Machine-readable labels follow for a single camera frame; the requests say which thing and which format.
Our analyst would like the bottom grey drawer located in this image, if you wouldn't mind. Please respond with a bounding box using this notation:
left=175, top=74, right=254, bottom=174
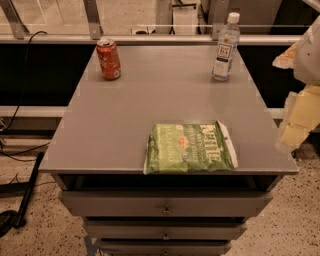
left=99, top=240, right=231, bottom=256

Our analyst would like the black cable on left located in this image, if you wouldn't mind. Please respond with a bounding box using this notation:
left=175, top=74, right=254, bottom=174
left=0, top=30, right=51, bottom=163

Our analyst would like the grey drawer cabinet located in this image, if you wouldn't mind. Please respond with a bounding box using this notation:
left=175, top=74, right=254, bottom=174
left=41, top=46, right=297, bottom=256

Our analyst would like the middle grey drawer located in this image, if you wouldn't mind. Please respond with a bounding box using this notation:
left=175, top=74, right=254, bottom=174
left=84, top=219, right=247, bottom=240

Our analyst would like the clear plastic water bottle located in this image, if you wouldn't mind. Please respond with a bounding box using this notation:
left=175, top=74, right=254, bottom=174
left=212, top=12, right=241, bottom=81

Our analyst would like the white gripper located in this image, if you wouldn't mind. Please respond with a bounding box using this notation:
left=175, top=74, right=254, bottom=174
left=272, top=16, right=320, bottom=153

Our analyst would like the green jalapeno chip bag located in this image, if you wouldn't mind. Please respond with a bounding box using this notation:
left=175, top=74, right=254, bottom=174
left=143, top=121, right=238, bottom=175

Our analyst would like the orange soda can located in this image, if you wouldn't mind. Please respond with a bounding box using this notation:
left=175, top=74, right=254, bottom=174
left=96, top=37, right=121, bottom=80

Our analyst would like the top grey drawer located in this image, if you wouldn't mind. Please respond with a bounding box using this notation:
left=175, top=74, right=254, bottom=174
left=59, top=191, right=272, bottom=217

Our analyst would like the metal railing frame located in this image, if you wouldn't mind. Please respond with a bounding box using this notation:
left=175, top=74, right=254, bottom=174
left=0, top=0, right=300, bottom=46

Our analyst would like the black chair base leg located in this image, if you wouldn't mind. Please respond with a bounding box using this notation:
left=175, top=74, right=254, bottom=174
left=0, top=152, right=44, bottom=237

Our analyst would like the grey drawer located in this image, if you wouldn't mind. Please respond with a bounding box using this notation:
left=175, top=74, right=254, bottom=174
left=99, top=240, right=231, bottom=256
left=84, top=219, right=247, bottom=240
left=59, top=191, right=272, bottom=217

